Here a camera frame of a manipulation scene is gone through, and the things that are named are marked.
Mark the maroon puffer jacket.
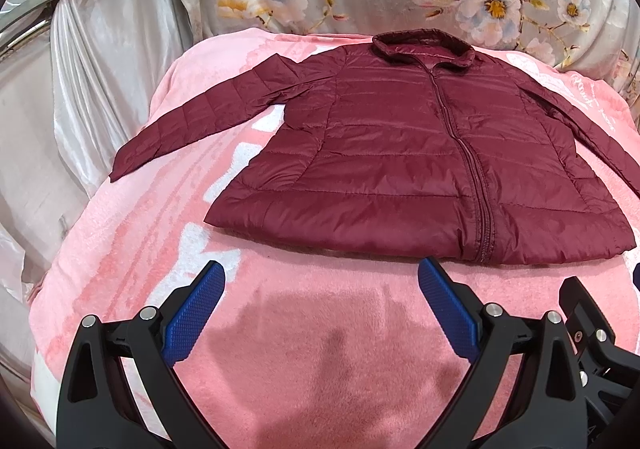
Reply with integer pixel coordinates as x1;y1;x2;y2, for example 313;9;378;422
111;29;639;265

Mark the silver satin curtain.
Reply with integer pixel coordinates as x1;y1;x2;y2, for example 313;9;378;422
0;0;196;375

